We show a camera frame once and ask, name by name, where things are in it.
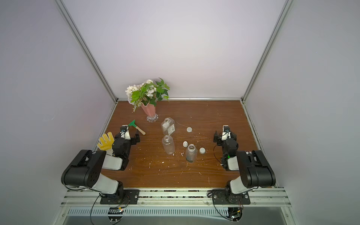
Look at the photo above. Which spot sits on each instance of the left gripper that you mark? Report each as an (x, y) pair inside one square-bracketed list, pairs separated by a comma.
[(134, 141)]

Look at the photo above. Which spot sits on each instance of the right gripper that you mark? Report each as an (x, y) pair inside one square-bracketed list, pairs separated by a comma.
[(219, 137)]

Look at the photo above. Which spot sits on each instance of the round clear bottle front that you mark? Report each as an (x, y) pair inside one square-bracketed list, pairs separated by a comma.
[(191, 153)]

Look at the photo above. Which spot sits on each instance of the round clear bottle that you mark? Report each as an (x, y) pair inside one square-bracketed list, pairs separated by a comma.
[(168, 144), (191, 153)]

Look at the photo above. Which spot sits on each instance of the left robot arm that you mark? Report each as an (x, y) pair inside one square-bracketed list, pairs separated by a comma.
[(84, 172)]

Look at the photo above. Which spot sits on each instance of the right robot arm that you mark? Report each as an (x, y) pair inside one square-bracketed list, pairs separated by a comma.
[(255, 171)]

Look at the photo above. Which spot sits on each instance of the round clear bottle middle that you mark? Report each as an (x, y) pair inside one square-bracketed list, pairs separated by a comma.
[(168, 144)]

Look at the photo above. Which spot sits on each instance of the square clear bottle with label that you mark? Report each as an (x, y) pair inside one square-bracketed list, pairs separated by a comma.
[(168, 126)]

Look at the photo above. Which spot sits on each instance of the yellow work glove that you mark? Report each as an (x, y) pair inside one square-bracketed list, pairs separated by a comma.
[(106, 141)]

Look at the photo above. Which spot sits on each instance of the white cap right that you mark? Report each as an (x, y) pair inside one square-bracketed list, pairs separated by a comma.
[(202, 150)]

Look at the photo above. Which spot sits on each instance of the pink vase with flowers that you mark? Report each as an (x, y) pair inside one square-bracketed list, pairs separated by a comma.
[(146, 96)]

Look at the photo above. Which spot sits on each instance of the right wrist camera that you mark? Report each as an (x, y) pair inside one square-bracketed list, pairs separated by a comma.
[(226, 130)]

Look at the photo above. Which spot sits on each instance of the green scraper wooden handle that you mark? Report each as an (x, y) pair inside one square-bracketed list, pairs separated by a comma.
[(133, 124)]

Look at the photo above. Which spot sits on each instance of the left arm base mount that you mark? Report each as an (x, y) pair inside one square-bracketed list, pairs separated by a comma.
[(127, 196)]

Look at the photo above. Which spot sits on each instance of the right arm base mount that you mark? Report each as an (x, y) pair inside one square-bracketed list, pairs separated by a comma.
[(221, 197)]

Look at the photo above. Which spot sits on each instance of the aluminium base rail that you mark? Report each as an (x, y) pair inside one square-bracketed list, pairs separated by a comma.
[(171, 202)]

